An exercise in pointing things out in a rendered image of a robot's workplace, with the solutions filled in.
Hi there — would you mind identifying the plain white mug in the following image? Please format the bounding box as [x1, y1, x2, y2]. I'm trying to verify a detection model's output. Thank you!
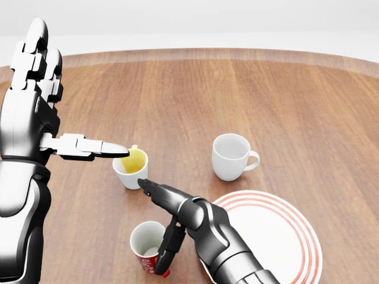
[211, 133, 261, 182]

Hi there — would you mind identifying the white plate with red rings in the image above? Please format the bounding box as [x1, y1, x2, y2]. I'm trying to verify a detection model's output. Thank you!
[203, 190, 323, 284]

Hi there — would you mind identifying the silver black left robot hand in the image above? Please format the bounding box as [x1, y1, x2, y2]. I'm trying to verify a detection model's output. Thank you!
[0, 17, 130, 165]

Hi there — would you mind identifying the red mug with white print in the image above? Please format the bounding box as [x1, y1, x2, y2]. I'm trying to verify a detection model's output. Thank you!
[129, 220, 172, 277]

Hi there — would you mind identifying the white mug with yellow inside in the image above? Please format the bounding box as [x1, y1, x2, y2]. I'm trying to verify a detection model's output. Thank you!
[112, 144, 149, 191]

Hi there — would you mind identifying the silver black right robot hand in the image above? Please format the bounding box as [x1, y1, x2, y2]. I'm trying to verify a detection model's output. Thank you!
[137, 177, 252, 276]

